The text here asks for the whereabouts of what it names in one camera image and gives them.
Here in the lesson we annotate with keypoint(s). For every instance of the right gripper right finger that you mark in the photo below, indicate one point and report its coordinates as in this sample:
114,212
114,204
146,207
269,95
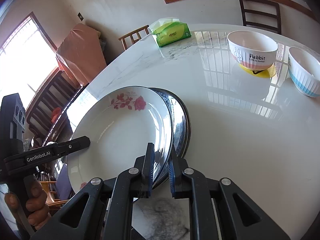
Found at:
178,182

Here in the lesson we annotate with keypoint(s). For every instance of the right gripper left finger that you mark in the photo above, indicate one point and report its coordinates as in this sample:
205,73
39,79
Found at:
145,165

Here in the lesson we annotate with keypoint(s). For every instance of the white plate with pink roses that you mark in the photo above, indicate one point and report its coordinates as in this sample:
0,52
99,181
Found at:
120,125

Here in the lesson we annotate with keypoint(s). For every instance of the white Rabbit bowl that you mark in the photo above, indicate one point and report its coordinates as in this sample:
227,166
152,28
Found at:
254,51

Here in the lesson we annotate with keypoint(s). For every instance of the white ribbed blue cartoon bowl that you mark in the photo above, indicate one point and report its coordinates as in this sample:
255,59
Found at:
304,71

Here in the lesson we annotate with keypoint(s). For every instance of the person's left hand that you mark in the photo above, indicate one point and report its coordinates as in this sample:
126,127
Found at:
36,205

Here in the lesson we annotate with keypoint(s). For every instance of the dark wooden bench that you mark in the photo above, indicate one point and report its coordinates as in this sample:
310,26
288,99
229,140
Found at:
46,114

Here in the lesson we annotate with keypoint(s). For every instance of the bright side window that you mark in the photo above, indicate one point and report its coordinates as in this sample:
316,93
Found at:
27,59

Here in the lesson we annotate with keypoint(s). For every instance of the pink covered furniture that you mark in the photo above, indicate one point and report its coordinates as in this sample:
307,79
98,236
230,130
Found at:
80,55

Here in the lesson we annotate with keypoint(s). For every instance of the yellow round warning sticker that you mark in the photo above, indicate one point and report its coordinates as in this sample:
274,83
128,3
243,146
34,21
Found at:
267,73

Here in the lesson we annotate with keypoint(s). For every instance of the light wooden chair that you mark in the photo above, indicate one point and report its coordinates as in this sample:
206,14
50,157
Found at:
134,36

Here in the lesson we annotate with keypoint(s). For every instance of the green tissue pack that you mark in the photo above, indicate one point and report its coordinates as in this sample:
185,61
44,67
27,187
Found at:
168,30

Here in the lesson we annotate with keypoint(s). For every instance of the dark wooden chair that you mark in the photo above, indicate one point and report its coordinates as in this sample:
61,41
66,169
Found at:
261,14

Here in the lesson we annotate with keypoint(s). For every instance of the black wall switch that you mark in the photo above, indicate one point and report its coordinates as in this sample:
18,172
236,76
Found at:
80,16

